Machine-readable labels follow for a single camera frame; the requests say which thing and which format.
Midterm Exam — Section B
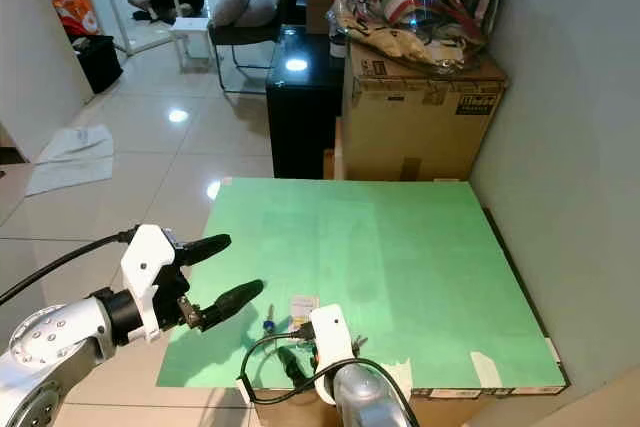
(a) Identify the white tape strip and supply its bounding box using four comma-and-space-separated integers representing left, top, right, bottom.
470, 352, 504, 391

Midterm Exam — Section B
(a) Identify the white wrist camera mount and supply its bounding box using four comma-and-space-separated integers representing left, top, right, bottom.
120, 224, 183, 341
308, 304, 357, 378

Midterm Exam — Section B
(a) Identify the green corrugated plastic board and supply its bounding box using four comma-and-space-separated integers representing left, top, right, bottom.
157, 177, 568, 393

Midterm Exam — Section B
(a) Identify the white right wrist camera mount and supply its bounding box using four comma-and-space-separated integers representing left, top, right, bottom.
308, 304, 357, 378

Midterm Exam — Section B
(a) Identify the dark metal frame chair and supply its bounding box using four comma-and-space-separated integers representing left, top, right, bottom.
205, 0, 306, 96

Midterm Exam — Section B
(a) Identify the white counter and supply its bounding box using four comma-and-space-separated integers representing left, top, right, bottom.
0, 0, 94, 163

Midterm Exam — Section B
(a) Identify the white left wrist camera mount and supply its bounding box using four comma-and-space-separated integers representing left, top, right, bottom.
120, 224, 183, 341

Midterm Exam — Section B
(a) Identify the white towel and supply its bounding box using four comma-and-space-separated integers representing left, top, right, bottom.
25, 125, 114, 197

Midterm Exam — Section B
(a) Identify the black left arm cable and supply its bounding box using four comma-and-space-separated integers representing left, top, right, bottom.
0, 229, 139, 306

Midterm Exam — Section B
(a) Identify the clear bag of striped fabric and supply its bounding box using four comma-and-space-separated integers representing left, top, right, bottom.
335, 0, 501, 73

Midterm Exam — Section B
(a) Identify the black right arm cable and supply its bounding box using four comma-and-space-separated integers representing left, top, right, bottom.
240, 322, 421, 427

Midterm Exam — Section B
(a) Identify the key bunch with white card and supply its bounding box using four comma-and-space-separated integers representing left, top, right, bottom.
263, 293, 320, 338

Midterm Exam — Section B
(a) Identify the white metal frame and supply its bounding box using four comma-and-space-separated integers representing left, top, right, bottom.
110, 0, 176, 56

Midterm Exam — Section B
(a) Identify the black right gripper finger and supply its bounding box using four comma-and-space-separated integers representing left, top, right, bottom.
278, 347, 311, 388

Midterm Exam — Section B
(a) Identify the glossy black cabinet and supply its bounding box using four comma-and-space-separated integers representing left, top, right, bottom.
266, 25, 346, 180

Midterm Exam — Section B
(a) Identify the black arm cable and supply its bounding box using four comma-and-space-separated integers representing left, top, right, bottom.
0, 229, 139, 306
240, 322, 421, 427

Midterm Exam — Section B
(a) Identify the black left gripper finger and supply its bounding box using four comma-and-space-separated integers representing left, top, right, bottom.
198, 279, 265, 333
178, 233, 232, 266

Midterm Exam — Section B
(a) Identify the small white stool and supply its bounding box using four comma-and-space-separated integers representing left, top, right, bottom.
170, 0, 213, 68

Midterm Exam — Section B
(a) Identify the large brown cardboard box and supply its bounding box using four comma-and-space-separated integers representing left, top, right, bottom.
335, 39, 509, 183

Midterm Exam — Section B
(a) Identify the orange shopping bag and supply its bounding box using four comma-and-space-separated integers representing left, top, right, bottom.
53, 0, 103, 38

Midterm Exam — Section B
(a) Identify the black storage box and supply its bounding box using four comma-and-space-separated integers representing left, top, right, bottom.
75, 35, 124, 95

